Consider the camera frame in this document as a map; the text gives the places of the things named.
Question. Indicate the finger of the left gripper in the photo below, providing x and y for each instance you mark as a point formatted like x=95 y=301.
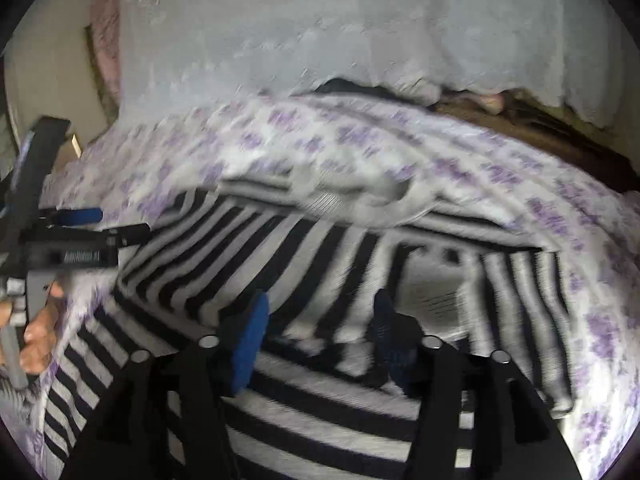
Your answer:
x=72 y=217
x=127 y=236

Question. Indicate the white lace curtain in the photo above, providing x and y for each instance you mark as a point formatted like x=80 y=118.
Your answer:
x=179 y=53

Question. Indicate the black white striped sweater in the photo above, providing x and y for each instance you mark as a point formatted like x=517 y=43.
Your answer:
x=319 y=404

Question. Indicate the pink floral fabric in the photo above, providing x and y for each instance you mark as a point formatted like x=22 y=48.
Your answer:
x=105 y=32

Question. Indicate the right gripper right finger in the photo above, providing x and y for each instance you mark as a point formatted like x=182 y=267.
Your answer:
x=479 y=416

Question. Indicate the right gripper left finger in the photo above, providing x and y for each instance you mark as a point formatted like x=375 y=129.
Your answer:
x=164 y=417

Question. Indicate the brown wicker headboard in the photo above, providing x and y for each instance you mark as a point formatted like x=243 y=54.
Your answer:
x=555 y=130

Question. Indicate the person's left hand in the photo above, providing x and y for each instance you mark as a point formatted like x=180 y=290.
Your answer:
x=40 y=336

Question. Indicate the purple floral bed sheet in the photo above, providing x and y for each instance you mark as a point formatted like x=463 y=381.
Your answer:
x=135 y=173

